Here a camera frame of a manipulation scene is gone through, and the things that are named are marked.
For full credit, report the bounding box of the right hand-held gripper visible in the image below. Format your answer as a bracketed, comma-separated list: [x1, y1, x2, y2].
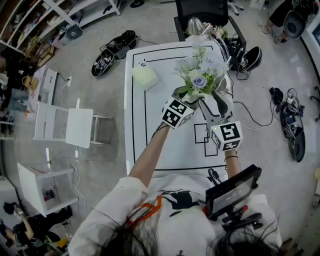
[198, 91, 244, 152]

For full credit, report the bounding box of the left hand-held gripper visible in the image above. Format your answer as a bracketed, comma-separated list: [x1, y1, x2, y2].
[161, 86, 202, 130]

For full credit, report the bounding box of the blue and white flowers bouquet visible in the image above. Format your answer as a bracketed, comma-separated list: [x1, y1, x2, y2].
[173, 37, 230, 97]

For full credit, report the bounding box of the person's left forearm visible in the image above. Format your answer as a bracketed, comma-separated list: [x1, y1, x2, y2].
[128, 123, 171, 187]

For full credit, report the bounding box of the person's right forearm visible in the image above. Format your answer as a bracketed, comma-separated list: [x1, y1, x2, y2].
[224, 148, 242, 176]

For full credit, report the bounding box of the pale foam block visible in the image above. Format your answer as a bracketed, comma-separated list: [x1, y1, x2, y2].
[131, 66, 160, 91]

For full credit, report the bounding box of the white table with black lines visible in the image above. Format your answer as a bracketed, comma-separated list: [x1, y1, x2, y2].
[124, 41, 235, 180]

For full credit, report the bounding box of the black headset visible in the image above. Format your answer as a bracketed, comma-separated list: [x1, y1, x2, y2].
[269, 86, 285, 105]

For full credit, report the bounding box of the black helmet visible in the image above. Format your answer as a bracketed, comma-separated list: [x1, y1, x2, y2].
[232, 46, 263, 73]

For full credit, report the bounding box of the cream flower bunch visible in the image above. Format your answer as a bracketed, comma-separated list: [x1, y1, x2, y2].
[203, 22, 230, 40]

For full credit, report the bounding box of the black chest monitor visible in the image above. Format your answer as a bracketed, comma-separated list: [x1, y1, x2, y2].
[204, 164, 263, 221]

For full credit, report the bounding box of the black wheeled office chair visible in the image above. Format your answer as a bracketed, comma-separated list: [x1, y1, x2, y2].
[309, 85, 320, 109]

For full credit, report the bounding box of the white wooden chair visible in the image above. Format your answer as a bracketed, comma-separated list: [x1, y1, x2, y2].
[33, 101, 113, 150]

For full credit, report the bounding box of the person's white printed shirt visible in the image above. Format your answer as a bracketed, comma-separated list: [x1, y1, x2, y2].
[67, 173, 283, 256]

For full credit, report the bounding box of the dark paper bag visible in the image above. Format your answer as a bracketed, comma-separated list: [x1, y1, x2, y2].
[58, 23, 84, 46]

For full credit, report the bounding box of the low white cabinet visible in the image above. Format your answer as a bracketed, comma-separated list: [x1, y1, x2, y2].
[27, 66, 59, 111]

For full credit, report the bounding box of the wooden rack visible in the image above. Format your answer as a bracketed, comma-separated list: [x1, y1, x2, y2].
[23, 37, 56, 66]

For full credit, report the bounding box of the yellow wicker basket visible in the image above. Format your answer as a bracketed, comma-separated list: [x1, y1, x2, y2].
[21, 76, 38, 89]

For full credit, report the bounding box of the white metal shelf rack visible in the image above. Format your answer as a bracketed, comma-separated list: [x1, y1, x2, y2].
[0, 0, 122, 55]

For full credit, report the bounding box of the white open side cabinet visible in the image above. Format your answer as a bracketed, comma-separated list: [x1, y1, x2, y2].
[16, 162, 80, 218]

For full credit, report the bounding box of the black floor cable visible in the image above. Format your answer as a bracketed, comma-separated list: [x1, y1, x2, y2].
[232, 99, 281, 131]

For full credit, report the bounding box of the black monitor cable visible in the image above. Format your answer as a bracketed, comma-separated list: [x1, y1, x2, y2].
[207, 167, 222, 186]

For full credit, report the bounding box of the black helmet rig with cables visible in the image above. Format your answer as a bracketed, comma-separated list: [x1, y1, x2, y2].
[91, 29, 138, 78]
[279, 87, 307, 163]

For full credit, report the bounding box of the black monitor mount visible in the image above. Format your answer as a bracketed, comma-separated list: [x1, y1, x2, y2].
[221, 204, 263, 231]

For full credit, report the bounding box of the white floor cable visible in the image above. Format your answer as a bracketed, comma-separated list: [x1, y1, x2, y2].
[59, 84, 89, 216]

